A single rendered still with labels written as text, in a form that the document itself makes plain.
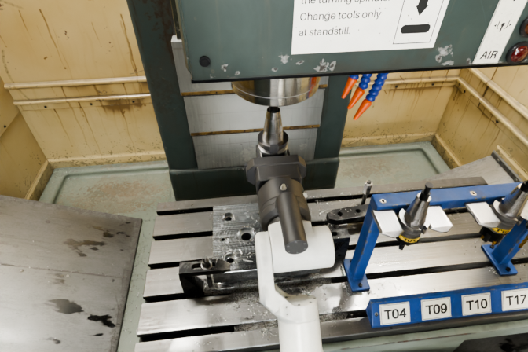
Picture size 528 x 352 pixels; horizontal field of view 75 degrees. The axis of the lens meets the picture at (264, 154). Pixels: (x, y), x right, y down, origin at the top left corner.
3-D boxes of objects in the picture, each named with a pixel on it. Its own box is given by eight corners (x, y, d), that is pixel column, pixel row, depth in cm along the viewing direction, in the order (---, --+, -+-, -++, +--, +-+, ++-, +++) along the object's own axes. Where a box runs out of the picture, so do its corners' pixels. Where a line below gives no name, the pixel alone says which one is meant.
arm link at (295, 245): (316, 222, 65) (331, 278, 56) (259, 228, 64) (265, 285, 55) (321, 180, 57) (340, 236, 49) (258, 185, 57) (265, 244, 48)
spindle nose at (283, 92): (297, 57, 69) (302, -6, 61) (335, 98, 58) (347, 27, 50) (220, 70, 65) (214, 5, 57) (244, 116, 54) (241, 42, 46)
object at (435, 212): (456, 232, 73) (456, 229, 73) (432, 234, 73) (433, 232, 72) (439, 207, 79) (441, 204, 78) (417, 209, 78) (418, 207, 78)
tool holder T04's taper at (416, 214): (416, 207, 76) (426, 186, 72) (430, 222, 73) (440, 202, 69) (399, 212, 75) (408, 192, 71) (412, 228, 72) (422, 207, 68)
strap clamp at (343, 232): (345, 258, 103) (353, 228, 93) (302, 262, 102) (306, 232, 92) (342, 249, 106) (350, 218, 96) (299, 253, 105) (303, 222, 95)
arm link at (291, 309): (306, 225, 59) (313, 307, 57) (254, 230, 58) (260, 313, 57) (313, 229, 53) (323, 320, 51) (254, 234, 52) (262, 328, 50)
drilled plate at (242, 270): (319, 273, 95) (320, 262, 92) (214, 283, 93) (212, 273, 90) (303, 208, 113) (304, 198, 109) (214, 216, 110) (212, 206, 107)
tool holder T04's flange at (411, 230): (414, 210, 79) (417, 203, 77) (432, 231, 74) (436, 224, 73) (390, 218, 77) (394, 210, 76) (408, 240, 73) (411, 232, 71)
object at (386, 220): (406, 236, 73) (407, 234, 72) (382, 239, 72) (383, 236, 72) (393, 210, 78) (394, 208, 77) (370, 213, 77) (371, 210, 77)
